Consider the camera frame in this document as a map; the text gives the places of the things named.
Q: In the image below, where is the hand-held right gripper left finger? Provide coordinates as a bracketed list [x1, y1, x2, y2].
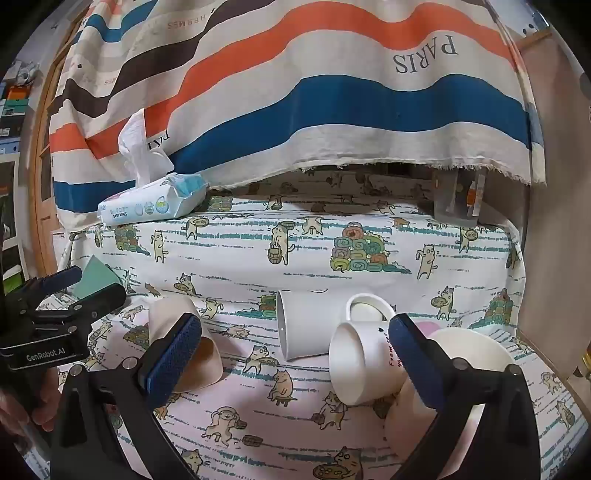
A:
[48, 313, 204, 480]

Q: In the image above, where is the white bowl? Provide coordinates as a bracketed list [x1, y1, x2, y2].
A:
[383, 327, 519, 457]

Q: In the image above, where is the person's left hand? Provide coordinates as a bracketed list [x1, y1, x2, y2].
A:
[0, 388, 62, 439]

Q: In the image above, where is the beige cup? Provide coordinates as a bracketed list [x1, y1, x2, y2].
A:
[148, 295, 224, 389]

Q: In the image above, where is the clear plastic container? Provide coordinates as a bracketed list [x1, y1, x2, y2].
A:
[431, 168, 486, 230]

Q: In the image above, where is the cluttered shelf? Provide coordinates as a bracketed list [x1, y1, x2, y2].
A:
[0, 60, 38, 287]

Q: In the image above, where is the baby wipes pack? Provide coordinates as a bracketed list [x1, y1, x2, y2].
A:
[97, 110, 210, 228]

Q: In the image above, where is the white mug with handle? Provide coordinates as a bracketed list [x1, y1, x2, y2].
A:
[329, 294, 410, 407]

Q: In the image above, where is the cat printed blanket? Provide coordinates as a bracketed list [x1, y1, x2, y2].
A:
[23, 168, 583, 480]

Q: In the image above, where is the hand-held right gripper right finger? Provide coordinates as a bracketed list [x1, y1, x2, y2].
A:
[388, 313, 542, 480]

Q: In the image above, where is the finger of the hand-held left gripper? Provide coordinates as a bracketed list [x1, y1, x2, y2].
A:
[68, 283, 127, 320]
[41, 266, 84, 295]

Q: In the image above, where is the wooden board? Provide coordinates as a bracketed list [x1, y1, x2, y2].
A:
[512, 28, 591, 370]

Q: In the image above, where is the striped cloth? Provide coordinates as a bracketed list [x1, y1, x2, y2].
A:
[48, 0, 548, 232]

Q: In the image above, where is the white cup without handle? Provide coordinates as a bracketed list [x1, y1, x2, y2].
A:
[276, 290, 365, 361]

